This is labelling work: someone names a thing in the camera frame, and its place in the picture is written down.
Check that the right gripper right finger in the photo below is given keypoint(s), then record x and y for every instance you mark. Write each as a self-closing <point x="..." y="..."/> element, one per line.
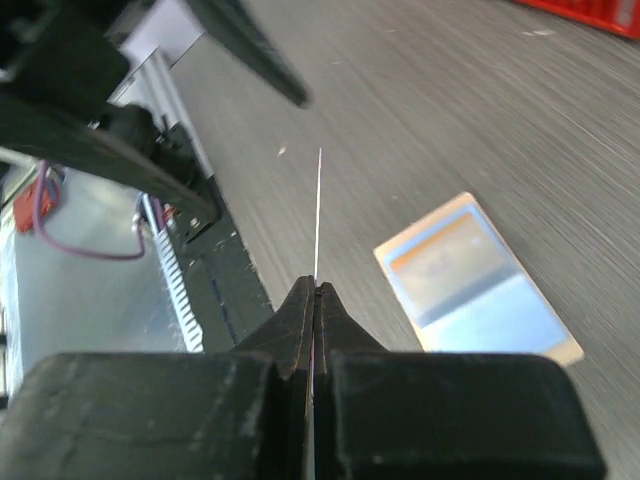
<point x="334" y="330"/>

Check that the red plastic shopping basket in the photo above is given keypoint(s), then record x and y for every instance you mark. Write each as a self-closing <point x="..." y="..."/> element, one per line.
<point x="619" y="17"/>

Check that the white cable duct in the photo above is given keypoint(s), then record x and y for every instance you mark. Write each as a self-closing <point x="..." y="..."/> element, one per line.
<point x="190" y="330"/>

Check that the beige leather card holder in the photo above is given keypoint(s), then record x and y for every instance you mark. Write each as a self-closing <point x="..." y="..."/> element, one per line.
<point x="504" y="313"/>

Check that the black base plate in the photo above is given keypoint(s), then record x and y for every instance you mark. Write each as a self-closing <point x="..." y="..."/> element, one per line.
<point x="226" y="294"/>

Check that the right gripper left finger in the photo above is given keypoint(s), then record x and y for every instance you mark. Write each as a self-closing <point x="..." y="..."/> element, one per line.
<point x="286" y="337"/>

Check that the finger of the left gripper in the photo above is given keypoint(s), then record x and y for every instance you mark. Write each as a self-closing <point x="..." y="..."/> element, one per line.
<point x="230" y="24"/>

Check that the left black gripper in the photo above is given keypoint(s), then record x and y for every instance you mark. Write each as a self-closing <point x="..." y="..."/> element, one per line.
<point x="58" y="69"/>

